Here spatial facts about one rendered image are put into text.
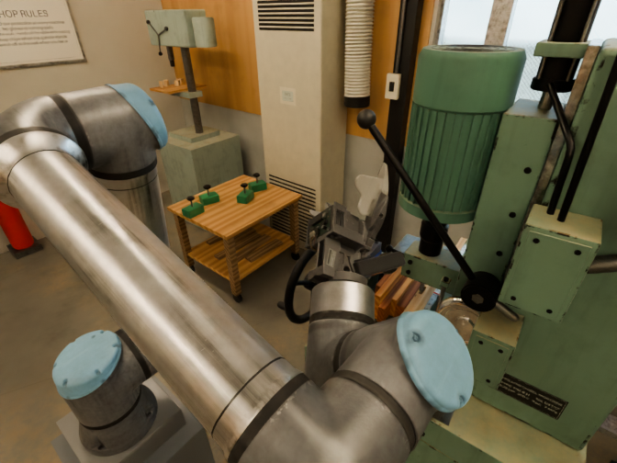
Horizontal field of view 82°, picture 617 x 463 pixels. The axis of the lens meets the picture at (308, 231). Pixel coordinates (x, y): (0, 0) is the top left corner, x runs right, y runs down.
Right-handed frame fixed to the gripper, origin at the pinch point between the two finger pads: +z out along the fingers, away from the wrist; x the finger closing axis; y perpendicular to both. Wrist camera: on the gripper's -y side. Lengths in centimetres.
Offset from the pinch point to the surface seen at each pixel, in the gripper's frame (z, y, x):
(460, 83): 12.5, -5.0, -18.9
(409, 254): 0.7, -27.5, 11.8
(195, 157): 133, 0, 184
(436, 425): -34, -40, 18
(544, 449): -37, -55, 3
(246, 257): 58, -47, 161
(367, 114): 10.8, 3.0, -5.9
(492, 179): 3.0, -19.0, -14.3
